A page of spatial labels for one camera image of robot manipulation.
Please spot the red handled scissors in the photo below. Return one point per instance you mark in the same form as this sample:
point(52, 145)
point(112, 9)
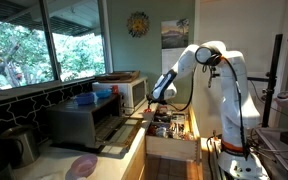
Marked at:
point(147, 110)

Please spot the open wooden drawer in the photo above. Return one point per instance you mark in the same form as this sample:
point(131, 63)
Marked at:
point(173, 134)

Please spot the white microwave oven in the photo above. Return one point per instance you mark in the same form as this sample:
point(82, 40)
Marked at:
point(132, 94)

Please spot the metal kettle pot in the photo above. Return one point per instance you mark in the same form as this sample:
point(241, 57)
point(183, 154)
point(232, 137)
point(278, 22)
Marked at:
point(21, 147)

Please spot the pink plastic bowl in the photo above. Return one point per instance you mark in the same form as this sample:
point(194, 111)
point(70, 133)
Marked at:
point(84, 165)

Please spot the black camera stand pole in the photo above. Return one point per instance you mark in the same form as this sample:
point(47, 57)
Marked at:
point(271, 79)

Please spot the red cup on toaster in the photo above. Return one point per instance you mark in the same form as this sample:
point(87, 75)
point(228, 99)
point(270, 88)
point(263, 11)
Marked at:
point(115, 89)

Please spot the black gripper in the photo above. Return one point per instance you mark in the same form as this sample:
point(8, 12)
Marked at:
point(151, 100)

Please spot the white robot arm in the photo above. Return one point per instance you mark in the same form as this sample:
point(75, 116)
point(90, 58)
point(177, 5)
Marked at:
point(238, 112)

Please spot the landscape wall calendar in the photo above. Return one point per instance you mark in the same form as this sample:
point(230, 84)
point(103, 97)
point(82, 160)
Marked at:
point(174, 39)

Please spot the light blue plastic bowl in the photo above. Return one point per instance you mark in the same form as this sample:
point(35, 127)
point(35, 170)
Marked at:
point(103, 93)

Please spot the sunflower wall decoration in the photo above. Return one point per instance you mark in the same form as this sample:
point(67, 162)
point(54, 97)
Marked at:
point(138, 24)

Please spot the wooden tray on microwave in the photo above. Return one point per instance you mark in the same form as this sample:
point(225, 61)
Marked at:
point(117, 76)

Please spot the silver toaster oven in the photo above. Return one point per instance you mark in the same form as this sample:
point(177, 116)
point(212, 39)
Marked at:
point(90, 126)

